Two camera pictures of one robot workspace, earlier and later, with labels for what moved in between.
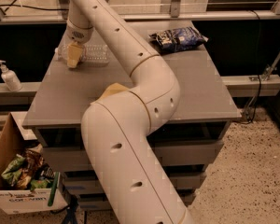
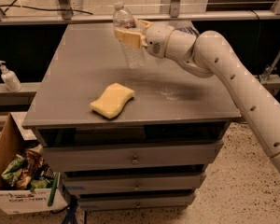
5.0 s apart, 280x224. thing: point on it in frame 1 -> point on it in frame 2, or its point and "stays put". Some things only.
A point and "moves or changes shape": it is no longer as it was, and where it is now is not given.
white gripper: x=78 y=35 -> x=155 y=40
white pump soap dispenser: x=9 y=77 stays put
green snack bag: x=13 y=170 stays put
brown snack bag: x=35 y=160 stays put
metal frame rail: x=46 y=17 stays put
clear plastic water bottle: x=91 y=54 moves or changes shape
